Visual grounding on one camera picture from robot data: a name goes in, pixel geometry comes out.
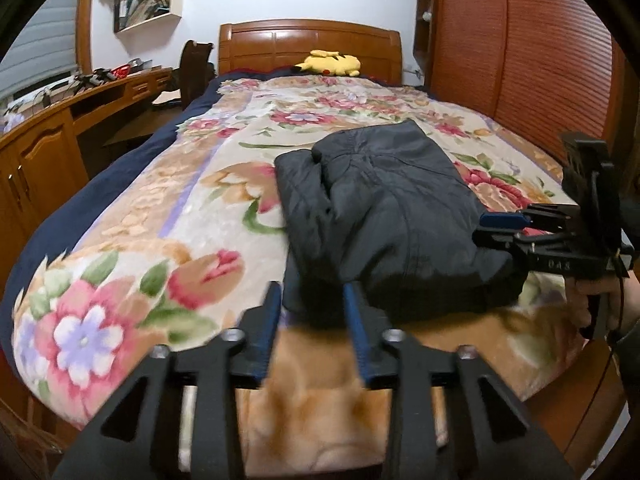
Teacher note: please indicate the wooden slatted wardrobe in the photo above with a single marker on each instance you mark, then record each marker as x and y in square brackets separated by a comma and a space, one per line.
[510, 50]

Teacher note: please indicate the person's right hand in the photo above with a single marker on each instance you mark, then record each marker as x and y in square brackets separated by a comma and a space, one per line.
[577, 300]

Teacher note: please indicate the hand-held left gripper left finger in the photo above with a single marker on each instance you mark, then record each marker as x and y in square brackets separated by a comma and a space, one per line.
[267, 330]

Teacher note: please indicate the wooden desk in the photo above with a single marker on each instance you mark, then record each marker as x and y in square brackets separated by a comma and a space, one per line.
[45, 150]

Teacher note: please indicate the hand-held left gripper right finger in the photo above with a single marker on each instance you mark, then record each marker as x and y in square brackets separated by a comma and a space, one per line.
[357, 330]

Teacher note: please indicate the dark wooden chair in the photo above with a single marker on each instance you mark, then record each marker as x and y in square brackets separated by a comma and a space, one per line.
[192, 70]

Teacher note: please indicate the black jacket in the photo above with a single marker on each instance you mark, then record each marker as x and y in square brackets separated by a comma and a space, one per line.
[390, 210]

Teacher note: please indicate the open wooden shelf column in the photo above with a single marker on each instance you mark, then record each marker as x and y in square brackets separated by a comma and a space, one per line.
[424, 20]

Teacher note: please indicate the black device on desk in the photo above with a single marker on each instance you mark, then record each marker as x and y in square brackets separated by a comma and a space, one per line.
[92, 79]

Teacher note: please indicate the wooden headboard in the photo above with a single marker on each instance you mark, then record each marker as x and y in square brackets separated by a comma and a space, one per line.
[280, 45]

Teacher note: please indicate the red basket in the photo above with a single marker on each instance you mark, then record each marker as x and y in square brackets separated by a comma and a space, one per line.
[121, 71]

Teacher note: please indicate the yellow plush toy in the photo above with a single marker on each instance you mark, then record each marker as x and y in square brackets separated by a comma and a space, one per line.
[332, 64]

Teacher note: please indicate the wooden bed footboard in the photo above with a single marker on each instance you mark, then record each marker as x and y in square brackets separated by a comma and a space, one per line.
[575, 400]

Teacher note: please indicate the floral blanket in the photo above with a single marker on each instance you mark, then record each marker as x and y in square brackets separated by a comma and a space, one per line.
[150, 240]

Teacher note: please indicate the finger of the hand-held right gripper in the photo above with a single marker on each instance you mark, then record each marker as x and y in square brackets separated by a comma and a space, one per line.
[500, 240]
[500, 219]

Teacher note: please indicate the grey window blind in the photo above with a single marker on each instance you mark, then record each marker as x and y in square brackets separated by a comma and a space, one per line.
[40, 45]

